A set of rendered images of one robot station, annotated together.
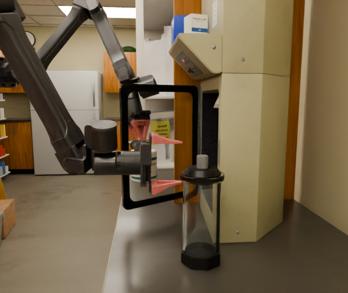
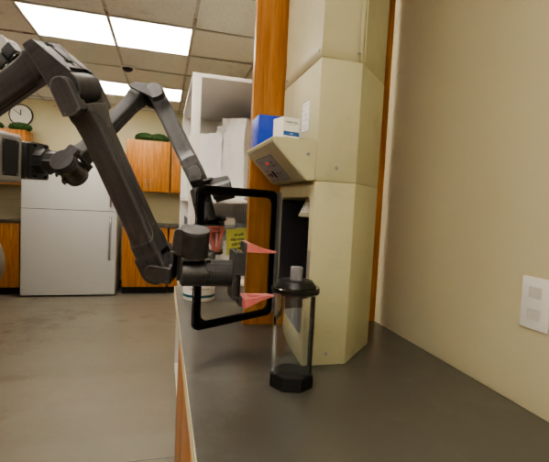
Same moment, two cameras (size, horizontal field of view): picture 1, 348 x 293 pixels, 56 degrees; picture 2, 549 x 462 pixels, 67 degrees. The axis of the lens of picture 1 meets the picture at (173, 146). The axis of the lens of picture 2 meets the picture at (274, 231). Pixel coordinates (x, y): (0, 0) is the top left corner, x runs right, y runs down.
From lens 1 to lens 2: 0.19 m
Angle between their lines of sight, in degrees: 11
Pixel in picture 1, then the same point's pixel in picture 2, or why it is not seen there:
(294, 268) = (389, 389)
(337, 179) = (422, 298)
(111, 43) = (179, 137)
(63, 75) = not seen: hidden behind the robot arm
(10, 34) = (100, 126)
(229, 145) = (319, 257)
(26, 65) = (114, 161)
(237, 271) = (332, 392)
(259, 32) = (353, 141)
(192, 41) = (285, 146)
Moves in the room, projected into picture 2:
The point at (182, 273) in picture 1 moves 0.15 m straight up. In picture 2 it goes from (274, 396) to (278, 327)
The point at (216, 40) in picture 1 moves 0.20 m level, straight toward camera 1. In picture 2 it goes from (310, 147) to (323, 133)
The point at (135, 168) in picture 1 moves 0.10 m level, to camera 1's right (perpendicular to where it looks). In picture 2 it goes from (227, 279) to (274, 280)
